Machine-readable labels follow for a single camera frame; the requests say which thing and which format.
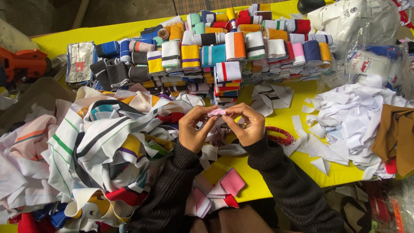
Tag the person's left hand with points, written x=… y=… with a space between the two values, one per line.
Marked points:
x=190 y=129

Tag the person's right hand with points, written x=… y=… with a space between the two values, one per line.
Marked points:
x=250 y=126

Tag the small pink fabric strip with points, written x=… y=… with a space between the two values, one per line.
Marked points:
x=216 y=112

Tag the white black-striped fabric piece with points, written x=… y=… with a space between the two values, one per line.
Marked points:
x=270 y=97

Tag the white fabric strips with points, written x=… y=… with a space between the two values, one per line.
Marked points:
x=220 y=150

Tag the yellow table cloth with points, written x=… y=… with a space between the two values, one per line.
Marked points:
x=291 y=165

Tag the pink white striped fabric piece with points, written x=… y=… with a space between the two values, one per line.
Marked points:
x=200 y=204

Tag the red white fabric piece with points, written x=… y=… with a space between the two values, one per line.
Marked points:
x=226 y=199

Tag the stacks of folded striped collars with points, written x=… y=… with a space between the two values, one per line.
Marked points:
x=210 y=55

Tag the heap of loose striped fabric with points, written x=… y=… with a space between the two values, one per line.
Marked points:
x=97 y=152

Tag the heap of white fabric scraps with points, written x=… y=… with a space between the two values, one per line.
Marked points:
x=349 y=123

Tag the plaid cloth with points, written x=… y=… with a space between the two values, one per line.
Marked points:
x=207 y=5

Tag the black rounded object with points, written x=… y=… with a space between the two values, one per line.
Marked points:
x=310 y=5

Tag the clear bag with red print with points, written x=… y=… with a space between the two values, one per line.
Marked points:
x=375 y=66

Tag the brown cloth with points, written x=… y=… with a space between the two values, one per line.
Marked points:
x=396 y=136

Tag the large clear plastic bag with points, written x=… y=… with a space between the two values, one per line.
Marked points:
x=359 y=22

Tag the heap of bags and cloth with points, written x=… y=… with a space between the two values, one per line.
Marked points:
x=378 y=207

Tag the wooden pole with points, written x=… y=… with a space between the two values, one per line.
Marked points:
x=81 y=13

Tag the orange power tool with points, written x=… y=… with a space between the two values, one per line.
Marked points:
x=24 y=64

